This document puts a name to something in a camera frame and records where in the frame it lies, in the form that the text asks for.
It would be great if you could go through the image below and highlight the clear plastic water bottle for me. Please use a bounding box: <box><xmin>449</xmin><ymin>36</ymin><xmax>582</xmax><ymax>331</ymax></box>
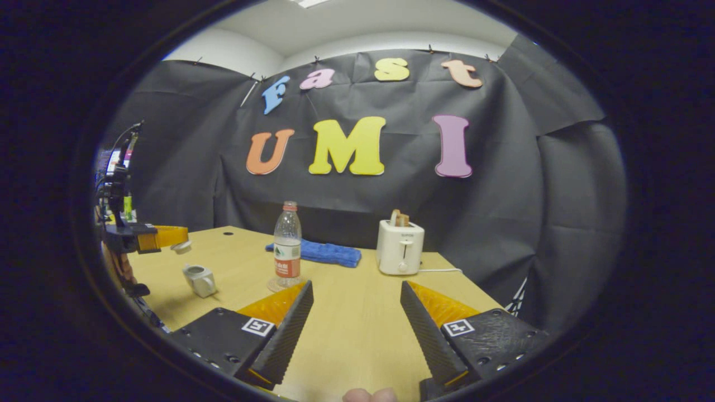
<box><xmin>273</xmin><ymin>201</ymin><xmax>303</xmax><ymax>288</ymax></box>

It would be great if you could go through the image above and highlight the black backdrop cloth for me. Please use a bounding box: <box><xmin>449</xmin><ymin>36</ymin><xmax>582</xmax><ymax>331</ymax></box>
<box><xmin>103</xmin><ymin>35</ymin><xmax>629</xmax><ymax>336</ymax></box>

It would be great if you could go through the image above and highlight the blue towel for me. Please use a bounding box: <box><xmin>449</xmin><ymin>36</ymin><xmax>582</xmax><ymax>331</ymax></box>
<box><xmin>265</xmin><ymin>239</ymin><xmax>362</xmax><ymax>269</ymax></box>

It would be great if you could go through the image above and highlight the computer monitor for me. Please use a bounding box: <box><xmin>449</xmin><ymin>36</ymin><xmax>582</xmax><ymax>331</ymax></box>
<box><xmin>105</xmin><ymin>148</ymin><xmax>135</xmax><ymax>175</ymax></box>

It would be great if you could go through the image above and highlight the white toaster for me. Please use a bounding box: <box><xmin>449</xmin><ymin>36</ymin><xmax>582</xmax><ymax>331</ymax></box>
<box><xmin>376</xmin><ymin>219</ymin><xmax>425</xmax><ymax>276</ymax></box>

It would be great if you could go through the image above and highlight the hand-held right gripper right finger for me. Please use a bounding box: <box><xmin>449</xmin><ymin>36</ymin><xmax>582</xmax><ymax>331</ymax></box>
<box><xmin>399</xmin><ymin>280</ymin><xmax>551</xmax><ymax>391</ymax></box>

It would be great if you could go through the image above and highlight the white teacup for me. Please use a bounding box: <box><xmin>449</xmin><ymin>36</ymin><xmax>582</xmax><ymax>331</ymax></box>
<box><xmin>182</xmin><ymin>265</ymin><xmax>217</xmax><ymax>298</ymax></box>

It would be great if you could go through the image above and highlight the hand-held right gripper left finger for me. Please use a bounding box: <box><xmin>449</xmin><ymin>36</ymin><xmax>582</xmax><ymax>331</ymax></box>
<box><xmin>168</xmin><ymin>280</ymin><xmax>314</xmax><ymax>390</ymax></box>

